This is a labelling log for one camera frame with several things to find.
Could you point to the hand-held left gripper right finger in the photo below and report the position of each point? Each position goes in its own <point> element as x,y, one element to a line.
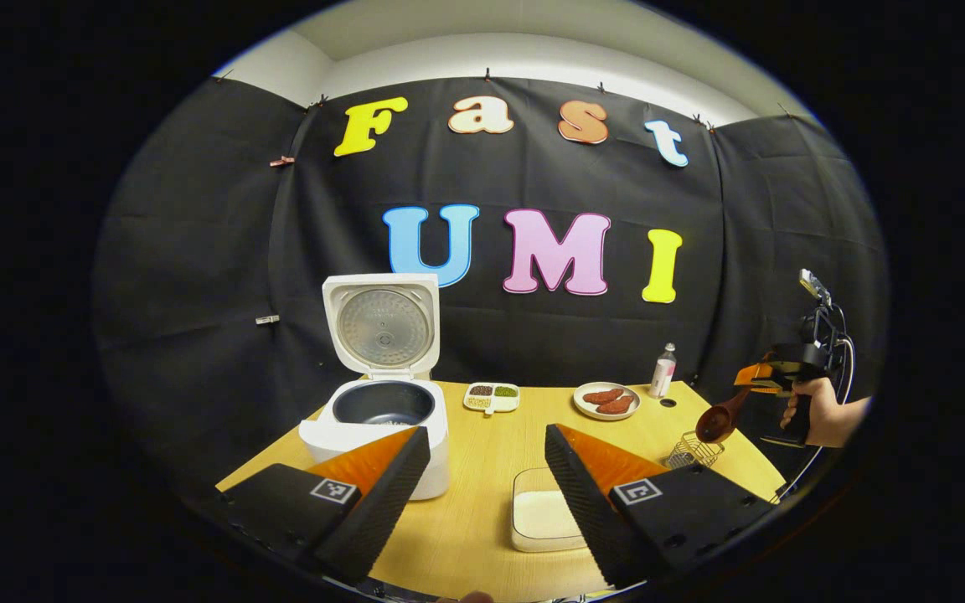
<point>591,511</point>

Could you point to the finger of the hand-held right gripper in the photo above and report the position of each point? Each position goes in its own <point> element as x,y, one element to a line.
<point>749,373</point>
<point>769,389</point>

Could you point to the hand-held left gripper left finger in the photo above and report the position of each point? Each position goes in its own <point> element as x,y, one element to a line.
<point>382,502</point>

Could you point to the clear tray of white rice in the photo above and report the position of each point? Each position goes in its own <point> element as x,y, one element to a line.
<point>541,515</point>

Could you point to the brown wooden spoon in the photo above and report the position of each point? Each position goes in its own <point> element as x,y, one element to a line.
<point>715,425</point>

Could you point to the white rice cooker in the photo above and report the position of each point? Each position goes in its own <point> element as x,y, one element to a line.
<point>382,327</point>

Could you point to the clear bottle pink label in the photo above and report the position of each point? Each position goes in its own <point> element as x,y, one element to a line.
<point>663,377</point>

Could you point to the white round plate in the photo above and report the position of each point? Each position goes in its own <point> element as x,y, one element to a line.
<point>583,410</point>

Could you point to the red sausage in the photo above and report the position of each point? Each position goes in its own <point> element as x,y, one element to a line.
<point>615,406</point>
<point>602,396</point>

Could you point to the white divided grain dish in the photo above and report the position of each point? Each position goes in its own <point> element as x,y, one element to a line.
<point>506,404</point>

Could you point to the black backdrop cloth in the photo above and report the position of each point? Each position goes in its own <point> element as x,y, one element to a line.
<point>491,184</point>

